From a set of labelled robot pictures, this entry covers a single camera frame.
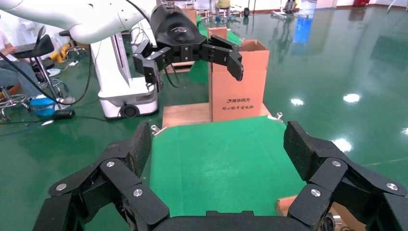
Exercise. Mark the green tablecloth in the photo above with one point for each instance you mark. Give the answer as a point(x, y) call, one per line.
point(223, 165)

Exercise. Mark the black round stool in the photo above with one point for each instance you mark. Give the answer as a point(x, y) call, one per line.
point(71, 33)

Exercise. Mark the tall printed cardboard box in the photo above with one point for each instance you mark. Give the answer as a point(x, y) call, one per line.
point(239, 92)

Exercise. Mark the black floor power brick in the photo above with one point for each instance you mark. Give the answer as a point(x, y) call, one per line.
point(63, 114)

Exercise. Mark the silver metal table clamp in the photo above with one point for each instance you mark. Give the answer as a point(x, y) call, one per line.
point(275, 117)
point(158, 130)

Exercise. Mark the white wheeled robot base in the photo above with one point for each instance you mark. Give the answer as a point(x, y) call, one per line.
point(114, 83)

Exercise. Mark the black office chair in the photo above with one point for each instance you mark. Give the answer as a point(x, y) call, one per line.
point(39, 47)

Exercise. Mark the flat brown board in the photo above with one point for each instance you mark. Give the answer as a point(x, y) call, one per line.
point(185, 114)

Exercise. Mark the chrome stool frame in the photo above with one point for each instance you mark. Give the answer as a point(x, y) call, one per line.
point(12, 100)

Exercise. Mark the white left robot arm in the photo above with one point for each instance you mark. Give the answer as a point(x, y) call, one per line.
point(79, 19)

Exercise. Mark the distant person in yellow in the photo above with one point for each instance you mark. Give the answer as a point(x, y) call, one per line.
point(223, 4)

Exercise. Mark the blue plastic bucket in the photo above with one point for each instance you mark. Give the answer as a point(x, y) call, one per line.
point(43, 106)

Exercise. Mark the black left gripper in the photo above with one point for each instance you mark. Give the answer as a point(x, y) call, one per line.
point(178, 32)

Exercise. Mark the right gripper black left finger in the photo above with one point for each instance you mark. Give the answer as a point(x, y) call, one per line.
point(116, 173)

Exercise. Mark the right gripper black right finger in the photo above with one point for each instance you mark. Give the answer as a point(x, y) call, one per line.
point(330, 175)

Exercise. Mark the seated person in jeans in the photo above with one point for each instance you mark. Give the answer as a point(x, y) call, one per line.
point(12, 73)

